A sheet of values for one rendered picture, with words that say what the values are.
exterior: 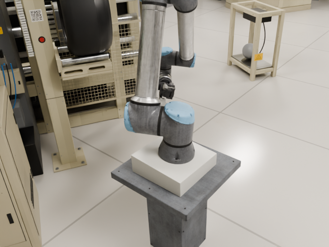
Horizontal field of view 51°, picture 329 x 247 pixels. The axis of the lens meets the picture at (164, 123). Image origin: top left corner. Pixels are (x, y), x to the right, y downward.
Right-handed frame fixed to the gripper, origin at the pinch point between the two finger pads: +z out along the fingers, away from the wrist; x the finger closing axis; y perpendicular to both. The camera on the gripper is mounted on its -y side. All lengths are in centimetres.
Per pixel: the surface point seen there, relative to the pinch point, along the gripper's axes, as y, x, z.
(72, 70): -58, 26, -60
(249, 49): 129, 40, -229
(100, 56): -40, 12, -63
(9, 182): -72, 49, 31
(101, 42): -41, -2, -56
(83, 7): -54, -23, -53
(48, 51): -75, 15, -61
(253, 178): 90, 66, -24
